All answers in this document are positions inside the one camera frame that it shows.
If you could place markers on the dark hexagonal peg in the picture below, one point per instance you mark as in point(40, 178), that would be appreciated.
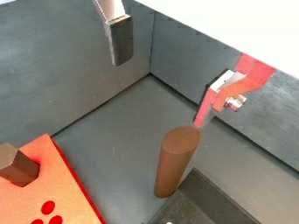
point(16, 167)

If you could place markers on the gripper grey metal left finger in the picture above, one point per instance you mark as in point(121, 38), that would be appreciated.
point(119, 29)

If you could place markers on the black curved holder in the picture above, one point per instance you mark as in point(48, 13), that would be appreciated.
point(200, 203)

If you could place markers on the brown oval peg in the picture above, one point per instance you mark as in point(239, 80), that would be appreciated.
point(177, 147)

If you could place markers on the gripper red and silver right finger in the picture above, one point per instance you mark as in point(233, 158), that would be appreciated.
point(224, 92)

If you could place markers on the red peg board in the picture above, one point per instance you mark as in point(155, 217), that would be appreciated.
point(55, 199)

